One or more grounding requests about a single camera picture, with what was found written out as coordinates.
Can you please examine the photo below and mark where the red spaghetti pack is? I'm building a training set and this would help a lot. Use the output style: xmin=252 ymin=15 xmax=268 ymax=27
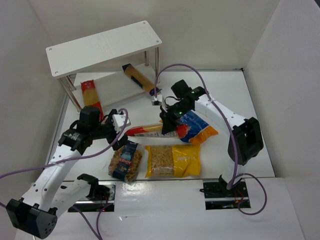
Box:
xmin=125 ymin=122 xmax=190 ymax=139
xmin=80 ymin=79 xmax=104 ymax=120

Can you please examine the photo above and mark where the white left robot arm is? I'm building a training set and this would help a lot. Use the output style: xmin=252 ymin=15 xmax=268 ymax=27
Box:
xmin=5 ymin=106 xmax=130 ymax=240

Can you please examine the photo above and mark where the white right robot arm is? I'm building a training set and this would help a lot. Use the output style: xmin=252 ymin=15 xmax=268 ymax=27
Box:
xmin=160 ymin=80 xmax=264 ymax=190

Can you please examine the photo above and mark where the blue orange pasta bag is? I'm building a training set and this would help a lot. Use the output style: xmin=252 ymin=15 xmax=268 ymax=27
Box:
xmin=180 ymin=111 xmax=219 ymax=145

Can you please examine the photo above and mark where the brown spaghetti pack on shelf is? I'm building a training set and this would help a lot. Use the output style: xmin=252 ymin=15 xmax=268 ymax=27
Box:
xmin=122 ymin=63 xmax=161 ymax=96

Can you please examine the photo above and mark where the white two-tier shelf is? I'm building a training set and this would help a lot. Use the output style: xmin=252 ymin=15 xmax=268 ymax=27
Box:
xmin=45 ymin=20 xmax=162 ymax=112

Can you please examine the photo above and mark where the Agnesi tricolour fusilli bag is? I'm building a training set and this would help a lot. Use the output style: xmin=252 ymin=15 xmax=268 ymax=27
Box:
xmin=108 ymin=141 xmax=144 ymax=182

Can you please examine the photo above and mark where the yellow macaroni bag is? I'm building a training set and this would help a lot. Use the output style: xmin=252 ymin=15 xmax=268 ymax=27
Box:
xmin=145 ymin=144 xmax=201 ymax=178

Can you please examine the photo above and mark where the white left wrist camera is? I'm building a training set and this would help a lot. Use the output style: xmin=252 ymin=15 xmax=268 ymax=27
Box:
xmin=112 ymin=114 xmax=131 ymax=132

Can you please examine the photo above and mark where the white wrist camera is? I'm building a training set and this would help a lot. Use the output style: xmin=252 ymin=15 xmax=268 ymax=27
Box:
xmin=112 ymin=114 xmax=131 ymax=132
xmin=151 ymin=94 xmax=168 ymax=112

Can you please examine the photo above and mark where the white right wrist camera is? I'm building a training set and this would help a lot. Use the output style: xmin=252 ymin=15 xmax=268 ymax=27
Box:
xmin=151 ymin=94 xmax=168 ymax=112

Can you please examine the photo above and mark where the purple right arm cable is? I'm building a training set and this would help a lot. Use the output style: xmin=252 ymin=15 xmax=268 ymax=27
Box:
xmin=154 ymin=63 xmax=268 ymax=216

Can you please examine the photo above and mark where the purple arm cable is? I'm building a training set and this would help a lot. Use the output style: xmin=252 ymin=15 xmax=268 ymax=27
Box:
xmin=154 ymin=63 xmax=268 ymax=216
xmin=0 ymin=107 xmax=130 ymax=240

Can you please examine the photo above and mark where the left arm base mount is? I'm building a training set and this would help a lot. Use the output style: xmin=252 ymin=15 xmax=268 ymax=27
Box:
xmin=68 ymin=181 xmax=116 ymax=213

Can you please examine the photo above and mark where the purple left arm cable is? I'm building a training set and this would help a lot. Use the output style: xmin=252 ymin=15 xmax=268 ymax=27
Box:
xmin=0 ymin=107 xmax=130 ymax=240

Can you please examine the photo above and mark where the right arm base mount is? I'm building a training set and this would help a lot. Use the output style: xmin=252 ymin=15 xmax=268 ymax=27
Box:
xmin=199 ymin=179 xmax=251 ymax=210

